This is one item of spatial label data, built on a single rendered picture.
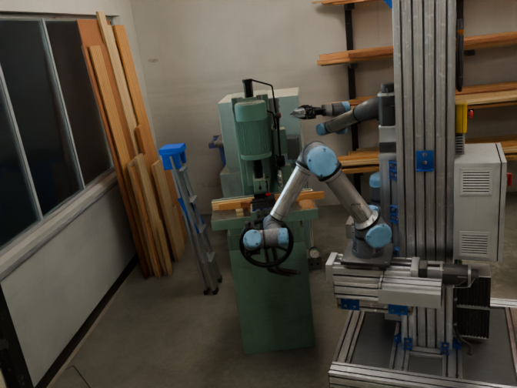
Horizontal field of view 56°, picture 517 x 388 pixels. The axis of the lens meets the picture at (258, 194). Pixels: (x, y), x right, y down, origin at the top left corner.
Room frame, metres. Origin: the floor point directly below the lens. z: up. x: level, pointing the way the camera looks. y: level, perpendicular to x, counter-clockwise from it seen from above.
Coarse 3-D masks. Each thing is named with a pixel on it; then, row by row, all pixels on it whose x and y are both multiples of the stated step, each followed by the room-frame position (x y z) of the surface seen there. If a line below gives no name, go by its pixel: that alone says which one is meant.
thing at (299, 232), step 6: (300, 222) 2.60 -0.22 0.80; (294, 228) 2.54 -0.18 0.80; (300, 228) 2.53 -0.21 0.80; (228, 234) 2.56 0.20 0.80; (294, 234) 2.53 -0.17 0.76; (300, 234) 2.53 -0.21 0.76; (228, 240) 2.54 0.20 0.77; (234, 240) 2.54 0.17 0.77; (294, 240) 2.53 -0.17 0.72; (300, 240) 2.53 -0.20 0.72; (228, 246) 2.54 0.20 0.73; (234, 246) 2.54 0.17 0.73
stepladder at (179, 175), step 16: (176, 144) 3.50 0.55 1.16; (176, 160) 3.36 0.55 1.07; (176, 176) 3.35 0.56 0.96; (192, 192) 3.53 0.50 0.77; (192, 208) 3.55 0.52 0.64; (192, 224) 3.34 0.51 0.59; (192, 240) 3.35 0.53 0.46; (208, 240) 3.54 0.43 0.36; (208, 256) 3.44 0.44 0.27; (208, 272) 3.32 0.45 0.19; (208, 288) 3.37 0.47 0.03
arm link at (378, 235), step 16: (320, 144) 1.96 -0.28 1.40; (304, 160) 2.01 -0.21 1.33; (320, 160) 1.88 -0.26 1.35; (336, 160) 1.88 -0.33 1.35; (320, 176) 1.91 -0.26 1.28; (336, 176) 1.90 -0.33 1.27; (336, 192) 1.92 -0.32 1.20; (352, 192) 1.91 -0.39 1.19; (352, 208) 1.91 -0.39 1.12; (368, 208) 1.93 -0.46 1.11; (368, 224) 1.90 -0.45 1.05; (384, 224) 1.90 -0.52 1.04; (368, 240) 1.89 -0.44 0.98; (384, 240) 1.89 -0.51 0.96
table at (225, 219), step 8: (312, 200) 2.67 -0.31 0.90; (296, 208) 2.58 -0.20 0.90; (216, 216) 2.60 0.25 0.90; (224, 216) 2.59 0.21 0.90; (232, 216) 2.57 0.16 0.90; (248, 216) 2.54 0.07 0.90; (288, 216) 2.53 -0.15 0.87; (296, 216) 2.53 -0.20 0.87; (304, 216) 2.53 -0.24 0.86; (312, 216) 2.53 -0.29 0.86; (216, 224) 2.54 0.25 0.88; (224, 224) 2.54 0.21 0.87; (232, 224) 2.54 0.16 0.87; (240, 224) 2.54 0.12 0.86
